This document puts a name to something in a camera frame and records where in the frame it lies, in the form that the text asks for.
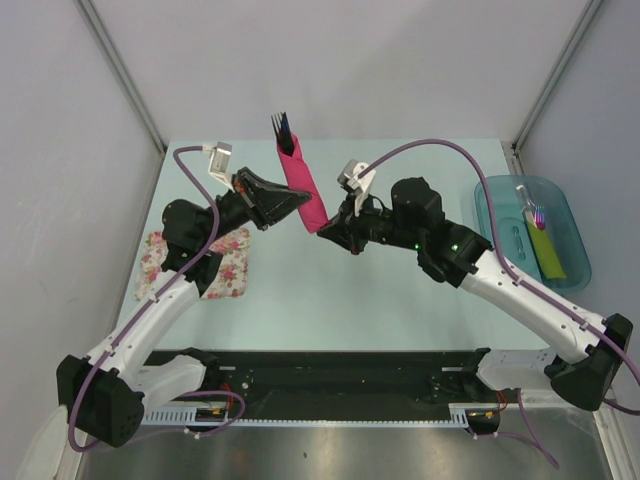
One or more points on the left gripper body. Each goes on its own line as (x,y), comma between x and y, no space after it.
(245,194)

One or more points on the pink paper napkin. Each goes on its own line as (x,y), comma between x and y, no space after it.
(299,177)

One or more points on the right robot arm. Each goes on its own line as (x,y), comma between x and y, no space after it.
(584,350)

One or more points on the teal plastic bin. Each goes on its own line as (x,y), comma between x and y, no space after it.
(513,234)

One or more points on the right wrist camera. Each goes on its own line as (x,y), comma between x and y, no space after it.
(356,179)

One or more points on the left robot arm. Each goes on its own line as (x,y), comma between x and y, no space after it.
(108,391)

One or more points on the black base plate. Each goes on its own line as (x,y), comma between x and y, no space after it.
(352,386)

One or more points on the floral tray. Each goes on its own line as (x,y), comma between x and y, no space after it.
(232,276)

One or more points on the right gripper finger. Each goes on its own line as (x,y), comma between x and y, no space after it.
(341,216)
(338,233)

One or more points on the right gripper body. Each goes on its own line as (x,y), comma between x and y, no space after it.
(368,226)

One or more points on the white cable duct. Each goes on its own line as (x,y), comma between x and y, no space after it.
(172,415)

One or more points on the silver utensil in bin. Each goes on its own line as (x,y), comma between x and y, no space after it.
(529,208)

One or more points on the iridescent fork in bin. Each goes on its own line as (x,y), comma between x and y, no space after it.
(539,218)

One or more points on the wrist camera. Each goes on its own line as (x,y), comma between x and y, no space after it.
(219,157)
(356,179)

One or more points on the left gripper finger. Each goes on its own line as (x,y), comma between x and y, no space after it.
(263,191)
(273,207)

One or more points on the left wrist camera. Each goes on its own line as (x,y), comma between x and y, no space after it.
(219,157)

